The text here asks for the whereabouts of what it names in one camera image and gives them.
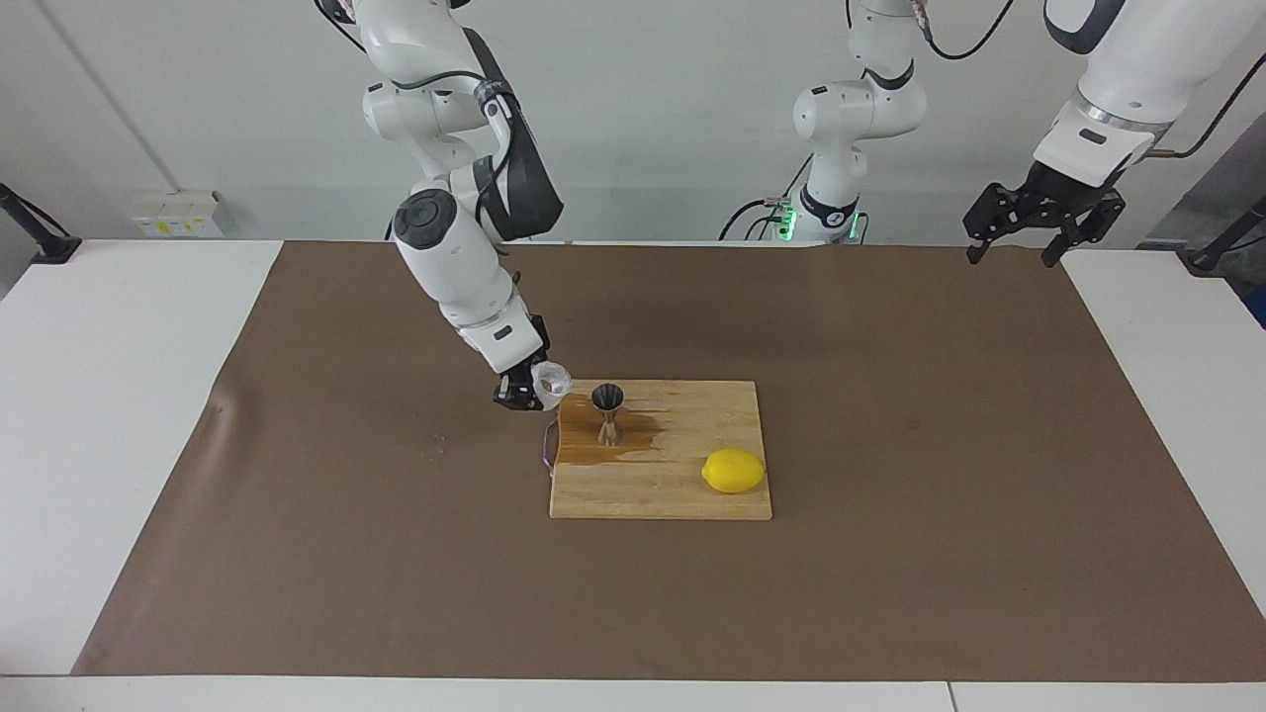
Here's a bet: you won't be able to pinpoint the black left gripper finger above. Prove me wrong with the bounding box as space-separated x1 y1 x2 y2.
1040 191 1128 269
963 181 1037 266

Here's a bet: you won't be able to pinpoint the small clear glass cup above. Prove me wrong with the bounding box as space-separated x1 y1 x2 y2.
531 362 574 411

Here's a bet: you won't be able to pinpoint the steel cocktail jigger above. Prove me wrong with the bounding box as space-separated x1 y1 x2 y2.
590 384 626 448

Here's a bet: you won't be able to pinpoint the dark gray panel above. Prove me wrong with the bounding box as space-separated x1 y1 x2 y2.
1142 114 1266 248

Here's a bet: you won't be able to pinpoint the black clamp stand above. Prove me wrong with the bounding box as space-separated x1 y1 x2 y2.
1182 196 1266 278
0 183 82 265

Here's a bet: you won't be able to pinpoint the wooden cutting board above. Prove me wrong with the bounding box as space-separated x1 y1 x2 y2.
549 380 773 521

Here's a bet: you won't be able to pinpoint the yellow lemon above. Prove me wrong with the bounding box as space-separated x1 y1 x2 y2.
701 448 768 494

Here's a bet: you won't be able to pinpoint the brown paper table mat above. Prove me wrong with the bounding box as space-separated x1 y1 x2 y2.
71 240 1266 683

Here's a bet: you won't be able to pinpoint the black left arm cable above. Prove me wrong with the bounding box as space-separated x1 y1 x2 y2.
915 0 1266 159

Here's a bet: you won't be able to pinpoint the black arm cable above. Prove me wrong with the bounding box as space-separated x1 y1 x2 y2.
915 0 1266 159
316 0 520 238

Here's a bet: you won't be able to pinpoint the black left base cables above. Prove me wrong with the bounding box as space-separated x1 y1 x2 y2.
719 153 812 241

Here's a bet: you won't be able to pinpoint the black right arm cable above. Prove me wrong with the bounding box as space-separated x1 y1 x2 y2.
316 0 520 238

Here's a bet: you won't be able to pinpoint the white wall socket box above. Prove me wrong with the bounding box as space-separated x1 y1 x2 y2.
132 191 224 238

